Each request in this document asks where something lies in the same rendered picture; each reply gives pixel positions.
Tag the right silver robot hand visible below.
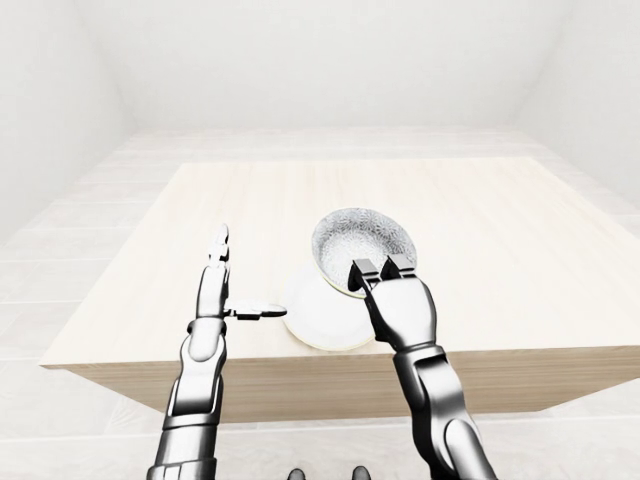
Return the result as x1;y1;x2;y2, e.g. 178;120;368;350
347;253;439;357

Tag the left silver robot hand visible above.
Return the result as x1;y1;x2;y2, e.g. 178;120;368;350
191;223;288;325

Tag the patterned grey bowl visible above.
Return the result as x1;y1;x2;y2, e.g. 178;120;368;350
310;209;420;299

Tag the white plate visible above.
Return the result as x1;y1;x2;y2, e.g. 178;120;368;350
282;263;375;351

